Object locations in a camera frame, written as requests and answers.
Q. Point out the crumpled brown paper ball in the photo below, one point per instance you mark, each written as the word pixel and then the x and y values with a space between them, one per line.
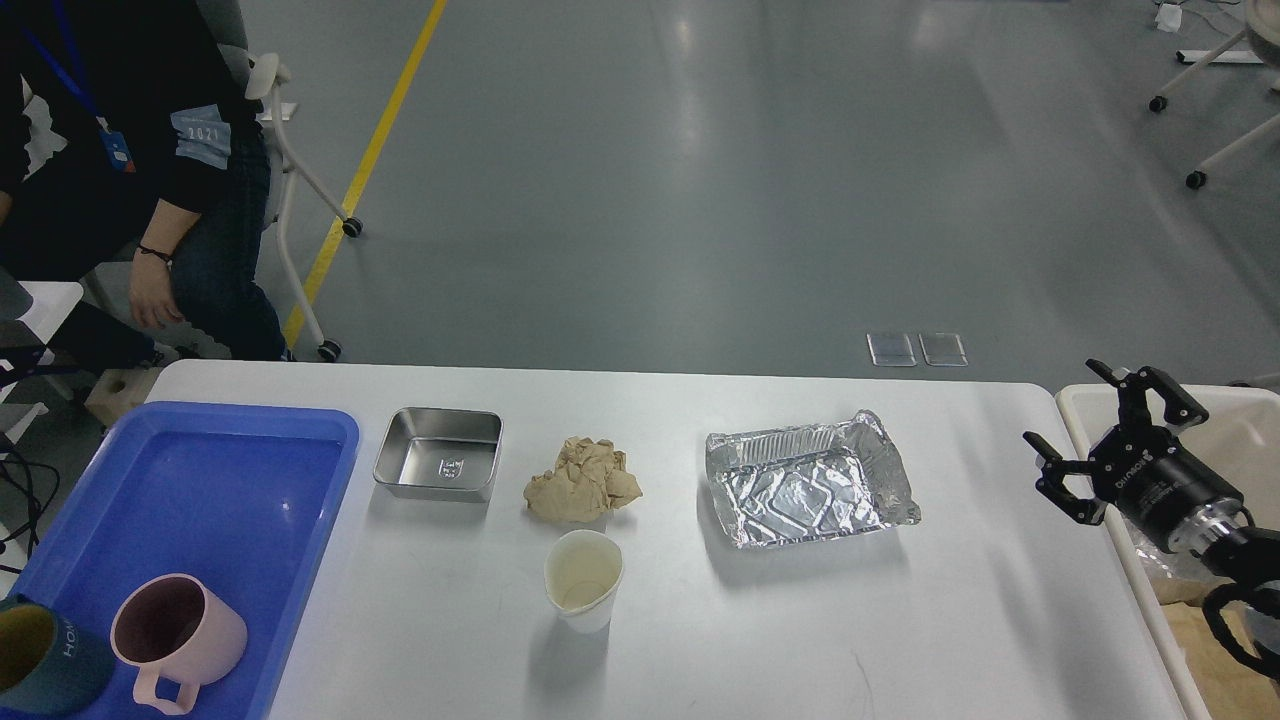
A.
pixel 589 479

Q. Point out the clear floor plate right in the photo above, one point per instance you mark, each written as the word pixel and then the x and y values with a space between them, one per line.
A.
pixel 943 349

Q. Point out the teal mug yellow inside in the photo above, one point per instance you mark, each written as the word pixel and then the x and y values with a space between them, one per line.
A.
pixel 50 666

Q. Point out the small white side table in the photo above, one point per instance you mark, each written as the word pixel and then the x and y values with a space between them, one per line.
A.
pixel 36 310

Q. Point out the blue plastic tray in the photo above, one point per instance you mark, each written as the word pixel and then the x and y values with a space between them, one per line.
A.
pixel 242 497

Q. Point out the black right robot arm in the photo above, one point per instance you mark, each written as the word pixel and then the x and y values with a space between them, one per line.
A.
pixel 1237 550

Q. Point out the person's left hand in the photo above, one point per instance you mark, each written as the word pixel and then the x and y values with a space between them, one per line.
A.
pixel 151 294

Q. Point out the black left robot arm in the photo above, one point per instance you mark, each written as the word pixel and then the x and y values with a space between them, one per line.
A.
pixel 20 362

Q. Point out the clear floor plate left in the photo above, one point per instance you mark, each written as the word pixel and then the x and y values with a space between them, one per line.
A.
pixel 892 349

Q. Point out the clear floor plate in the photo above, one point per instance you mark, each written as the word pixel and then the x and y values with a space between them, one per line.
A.
pixel 892 349
pixel 943 349

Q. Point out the pink mug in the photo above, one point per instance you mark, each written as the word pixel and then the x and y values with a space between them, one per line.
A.
pixel 179 636

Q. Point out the crumpled clear plastic in bin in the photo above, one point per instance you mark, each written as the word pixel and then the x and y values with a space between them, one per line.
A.
pixel 1175 577

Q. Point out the seated person in black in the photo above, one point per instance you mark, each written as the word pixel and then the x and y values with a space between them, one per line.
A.
pixel 123 127

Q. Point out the square stainless steel tray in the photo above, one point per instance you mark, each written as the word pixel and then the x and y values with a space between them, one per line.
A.
pixel 440 454

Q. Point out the aluminium foil tray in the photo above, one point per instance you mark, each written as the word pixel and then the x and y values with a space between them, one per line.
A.
pixel 812 483

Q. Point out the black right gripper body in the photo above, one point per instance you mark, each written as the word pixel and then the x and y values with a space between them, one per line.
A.
pixel 1158 485

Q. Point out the white paper cup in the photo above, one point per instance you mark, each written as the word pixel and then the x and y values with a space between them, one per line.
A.
pixel 582 574

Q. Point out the white plastic bin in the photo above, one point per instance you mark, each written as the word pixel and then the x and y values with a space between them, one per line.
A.
pixel 1240 442

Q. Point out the white rolling chair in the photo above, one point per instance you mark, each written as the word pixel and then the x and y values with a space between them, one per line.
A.
pixel 262 78

